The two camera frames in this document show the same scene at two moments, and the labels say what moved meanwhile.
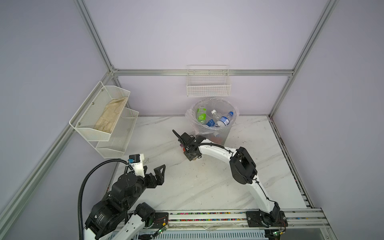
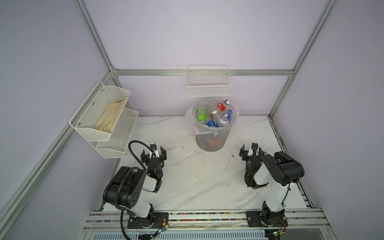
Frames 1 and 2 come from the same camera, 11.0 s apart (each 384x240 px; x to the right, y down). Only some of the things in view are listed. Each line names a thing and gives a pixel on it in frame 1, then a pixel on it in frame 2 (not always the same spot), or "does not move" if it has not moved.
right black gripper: (189, 157) → (244, 154)
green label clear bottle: (201, 114) does not move
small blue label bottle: (224, 121) does not move
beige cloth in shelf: (106, 120) does not move
